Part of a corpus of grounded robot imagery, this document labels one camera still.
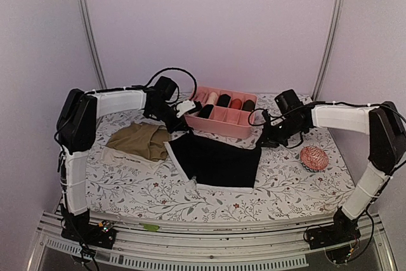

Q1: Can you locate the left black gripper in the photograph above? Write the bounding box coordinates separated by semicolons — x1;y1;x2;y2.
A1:
150;102;190;133

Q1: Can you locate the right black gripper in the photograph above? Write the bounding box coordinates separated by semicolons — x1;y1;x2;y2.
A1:
257;117;305;148

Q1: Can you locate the black underwear white trim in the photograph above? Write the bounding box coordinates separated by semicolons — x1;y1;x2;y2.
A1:
165;133;261;194

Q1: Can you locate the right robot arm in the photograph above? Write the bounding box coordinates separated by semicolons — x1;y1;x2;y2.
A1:
259;89;405;243

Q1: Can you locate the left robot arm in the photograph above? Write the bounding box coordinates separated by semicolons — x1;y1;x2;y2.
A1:
54;72;202;216

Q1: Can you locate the black rolled underwear front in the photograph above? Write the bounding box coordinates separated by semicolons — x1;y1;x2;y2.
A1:
197;104;214;119

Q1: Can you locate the black rolled underwear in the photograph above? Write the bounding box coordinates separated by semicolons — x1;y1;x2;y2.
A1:
197;104;214;119
216;94;231;108

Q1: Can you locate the beige rolled underwear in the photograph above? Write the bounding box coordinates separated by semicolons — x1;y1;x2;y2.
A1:
206;91;218;105

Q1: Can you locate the olive rolled underwear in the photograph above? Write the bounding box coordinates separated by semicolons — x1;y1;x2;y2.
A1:
242;100;256;112

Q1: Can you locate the black rolled underwear back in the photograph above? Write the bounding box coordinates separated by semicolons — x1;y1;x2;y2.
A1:
216;94;231;108

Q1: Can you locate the red rolled underwear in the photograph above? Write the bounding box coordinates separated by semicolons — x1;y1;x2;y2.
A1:
230;98;242;110

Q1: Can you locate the khaki underwear cream waistband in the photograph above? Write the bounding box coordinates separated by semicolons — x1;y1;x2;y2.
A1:
100;122;170;171

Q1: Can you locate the pink folded cloth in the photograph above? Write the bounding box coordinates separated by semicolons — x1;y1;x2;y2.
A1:
194;91;207;103

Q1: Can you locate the pink divided storage box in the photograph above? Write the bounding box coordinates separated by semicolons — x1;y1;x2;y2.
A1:
185;86;258;139

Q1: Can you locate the floral table mat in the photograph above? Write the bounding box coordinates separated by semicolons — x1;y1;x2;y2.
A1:
65;92;361;223

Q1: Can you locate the red patterned bowl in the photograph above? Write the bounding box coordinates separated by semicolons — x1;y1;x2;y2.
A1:
299;146;329;173

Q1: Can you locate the green tape scrap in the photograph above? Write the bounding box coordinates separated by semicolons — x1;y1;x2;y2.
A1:
142;223;159;232

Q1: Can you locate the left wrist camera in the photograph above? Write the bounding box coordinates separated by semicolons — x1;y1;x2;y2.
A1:
175;100;196;118

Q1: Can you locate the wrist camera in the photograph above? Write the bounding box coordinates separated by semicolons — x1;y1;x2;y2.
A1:
175;100;196;118
270;116;284;126

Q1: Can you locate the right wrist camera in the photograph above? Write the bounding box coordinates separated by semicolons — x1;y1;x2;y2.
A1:
270;116;284;126

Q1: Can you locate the aluminium front rail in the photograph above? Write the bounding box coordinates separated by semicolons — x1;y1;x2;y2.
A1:
27;211;400;270

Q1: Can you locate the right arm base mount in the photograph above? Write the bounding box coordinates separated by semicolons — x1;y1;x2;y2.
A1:
303;223;361;265

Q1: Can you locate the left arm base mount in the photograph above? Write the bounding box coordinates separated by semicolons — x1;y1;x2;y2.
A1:
61;216;117;249

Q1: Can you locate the right aluminium frame post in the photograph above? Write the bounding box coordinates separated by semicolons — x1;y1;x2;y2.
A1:
311;0;344;100

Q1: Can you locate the aluminium frame post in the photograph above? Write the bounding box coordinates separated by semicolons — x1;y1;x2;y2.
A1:
77;0;107;89
311;0;344;100

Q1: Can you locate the left aluminium frame post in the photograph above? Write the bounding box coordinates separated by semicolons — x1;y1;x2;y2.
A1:
77;0;107;89

